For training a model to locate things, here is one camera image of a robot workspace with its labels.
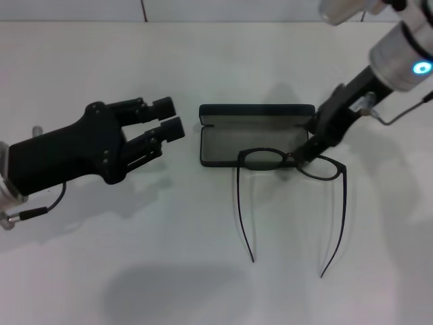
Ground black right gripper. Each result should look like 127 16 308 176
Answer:
292 65 390 167

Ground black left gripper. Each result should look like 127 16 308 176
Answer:
8 96 187 197

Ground black glasses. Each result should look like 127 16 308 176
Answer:
235 146 348 279

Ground black glasses case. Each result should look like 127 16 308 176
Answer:
198 103 316 169

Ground grey right gripper cable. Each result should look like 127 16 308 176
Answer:
351 91 432 125

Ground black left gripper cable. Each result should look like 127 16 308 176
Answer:
0 181 68 232

